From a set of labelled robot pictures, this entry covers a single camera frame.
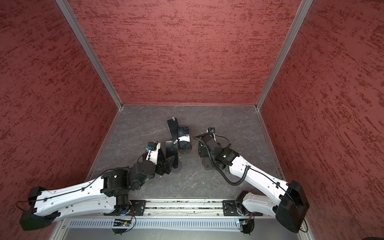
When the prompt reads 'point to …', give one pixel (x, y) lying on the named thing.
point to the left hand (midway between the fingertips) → (166, 157)
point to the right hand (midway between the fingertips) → (204, 149)
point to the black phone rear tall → (173, 126)
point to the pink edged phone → (207, 163)
